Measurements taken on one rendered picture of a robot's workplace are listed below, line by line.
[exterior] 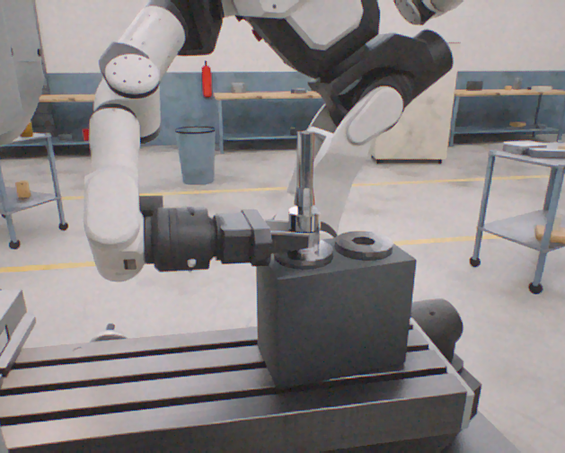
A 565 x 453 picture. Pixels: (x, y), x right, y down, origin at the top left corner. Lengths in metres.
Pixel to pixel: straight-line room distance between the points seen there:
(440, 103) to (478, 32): 3.02
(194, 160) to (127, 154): 4.74
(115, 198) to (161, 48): 0.33
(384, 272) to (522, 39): 9.42
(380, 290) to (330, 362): 0.13
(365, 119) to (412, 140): 5.70
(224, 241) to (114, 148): 0.21
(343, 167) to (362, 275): 0.39
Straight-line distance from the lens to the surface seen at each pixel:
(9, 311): 0.91
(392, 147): 6.63
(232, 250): 0.61
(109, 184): 0.62
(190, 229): 0.60
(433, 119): 6.71
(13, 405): 0.80
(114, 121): 0.72
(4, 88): 0.49
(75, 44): 8.34
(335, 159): 0.99
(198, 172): 5.46
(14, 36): 0.60
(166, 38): 0.86
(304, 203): 0.64
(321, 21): 0.93
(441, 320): 1.35
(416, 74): 1.07
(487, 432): 1.55
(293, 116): 8.31
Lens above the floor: 1.41
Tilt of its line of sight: 20 degrees down
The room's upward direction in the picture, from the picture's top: straight up
